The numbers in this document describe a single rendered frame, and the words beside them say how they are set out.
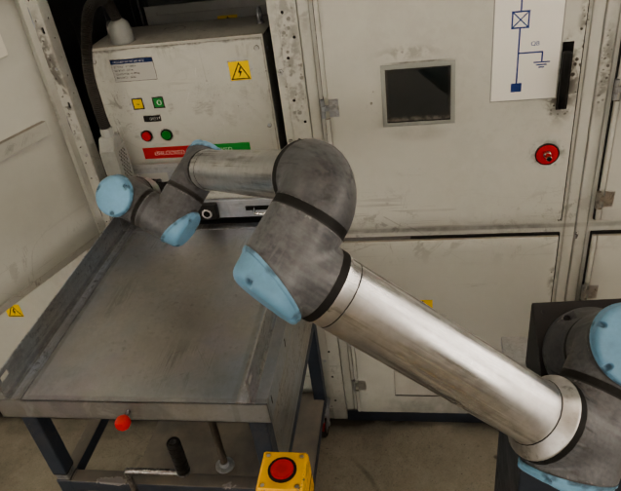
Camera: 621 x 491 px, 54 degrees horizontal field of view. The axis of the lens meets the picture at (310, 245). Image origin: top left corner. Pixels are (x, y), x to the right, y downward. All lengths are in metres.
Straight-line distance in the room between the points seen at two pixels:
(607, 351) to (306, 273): 0.53
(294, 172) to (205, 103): 0.91
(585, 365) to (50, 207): 1.43
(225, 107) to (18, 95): 0.53
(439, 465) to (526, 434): 1.18
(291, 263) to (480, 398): 0.37
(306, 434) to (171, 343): 0.76
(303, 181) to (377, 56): 0.76
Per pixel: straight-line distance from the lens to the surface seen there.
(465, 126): 1.62
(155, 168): 1.82
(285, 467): 1.10
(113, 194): 1.38
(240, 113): 1.72
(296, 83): 1.61
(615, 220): 1.86
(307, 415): 2.14
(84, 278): 1.77
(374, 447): 2.26
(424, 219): 1.74
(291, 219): 0.81
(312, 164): 0.85
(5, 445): 2.73
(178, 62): 1.72
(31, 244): 1.86
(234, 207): 1.85
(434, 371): 0.93
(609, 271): 1.93
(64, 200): 1.91
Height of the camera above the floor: 1.78
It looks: 33 degrees down
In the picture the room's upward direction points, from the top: 8 degrees counter-clockwise
